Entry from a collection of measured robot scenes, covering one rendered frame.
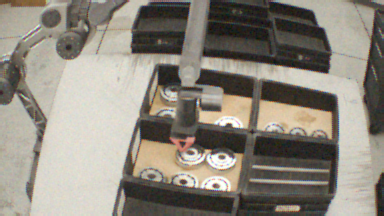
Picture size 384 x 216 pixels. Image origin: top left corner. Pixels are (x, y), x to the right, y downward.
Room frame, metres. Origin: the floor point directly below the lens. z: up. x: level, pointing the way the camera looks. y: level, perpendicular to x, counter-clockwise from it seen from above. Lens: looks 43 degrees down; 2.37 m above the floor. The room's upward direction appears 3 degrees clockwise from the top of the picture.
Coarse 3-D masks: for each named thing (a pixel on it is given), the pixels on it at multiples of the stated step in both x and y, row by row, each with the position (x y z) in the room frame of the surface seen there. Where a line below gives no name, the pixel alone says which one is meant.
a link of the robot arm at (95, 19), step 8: (112, 0) 1.42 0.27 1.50; (120, 0) 1.43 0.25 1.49; (128, 0) 1.44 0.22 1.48; (96, 8) 1.40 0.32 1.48; (104, 8) 1.40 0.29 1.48; (112, 8) 1.40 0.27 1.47; (120, 8) 1.45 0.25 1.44; (88, 16) 1.38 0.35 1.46; (96, 16) 1.38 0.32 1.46; (104, 16) 1.38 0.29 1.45; (112, 16) 1.45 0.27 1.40; (96, 24) 1.37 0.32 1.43; (104, 24) 1.43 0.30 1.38
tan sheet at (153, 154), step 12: (144, 144) 1.45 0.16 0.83; (156, 144) 1.46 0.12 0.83; (168, 144) 1.46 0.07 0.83; (144, 156) 1.39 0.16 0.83; (156, 156) 1.40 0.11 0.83; (168, 156) 1.40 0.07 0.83; (240, 156) 1.42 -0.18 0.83; (168, 168) 1.34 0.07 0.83; (180, 168) 1.35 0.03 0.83; (204, 168) 1.35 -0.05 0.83; (240, 168) 1.36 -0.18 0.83; (204, 180) 1.30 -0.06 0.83; (228, 180) 1.30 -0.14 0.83
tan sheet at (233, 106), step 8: (160, 88) 1.75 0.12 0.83; (224, 96) 1.73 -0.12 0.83; (232, 96) 1.73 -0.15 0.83; (152, 104) 1.66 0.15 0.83; (160, 104) 1.66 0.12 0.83; (224, 104) 1.68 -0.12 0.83; (232, 104) 1.69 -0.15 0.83; (240, 104) 1.69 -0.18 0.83; (248, 104) 1.69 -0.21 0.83; (152, 112) 1.62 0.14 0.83; (200, 112) 1.63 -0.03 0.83; (208, 112) 1.63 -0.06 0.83; (216, 112) 1.64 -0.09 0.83; (224, 112) 1.64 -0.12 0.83; (232, 112) 1.64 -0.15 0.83; (240, 112) 1.64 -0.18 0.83; (248, 112) 1.65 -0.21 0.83; (200, 120) 1.59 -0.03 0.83; (208, 120) 1.59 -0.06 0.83; (216, 120) 1.59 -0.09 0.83; (240, 120) 1.60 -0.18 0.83; (248, 120) 1.60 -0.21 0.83
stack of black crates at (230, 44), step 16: (208, 32) 2.77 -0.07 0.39; (224, 32) 2.77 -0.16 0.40; (240, 32) 2.77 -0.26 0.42; (256, 32) 2.76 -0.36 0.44; (208, 48) 2.49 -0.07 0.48; (224, 48) 2.50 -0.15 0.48; (240, 48) 2.65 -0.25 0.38; (256, 48) 2.67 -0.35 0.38; (272, 48) 2.56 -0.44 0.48; (272, 64) 2.54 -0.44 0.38
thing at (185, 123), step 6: (180, 114) 1.23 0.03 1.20; (186, 114) 1.23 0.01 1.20; (192, 114) 1.23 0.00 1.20; (198, 114) 1.28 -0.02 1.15; (174, 120) 1.25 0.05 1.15; (180, 120) 1.23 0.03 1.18; (186, 120) 1.23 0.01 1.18; (192, 120) 1.23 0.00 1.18; (174, 126) 1.23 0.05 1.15; (180, 126) 1.23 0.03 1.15; (186, 126) 1.23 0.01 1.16; (192, 126) 1.23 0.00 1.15; (174, 132) 1.21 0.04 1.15; (180, 132) 1.20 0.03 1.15; (186, 132) 1.21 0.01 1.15; (192, 132) 1.21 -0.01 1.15
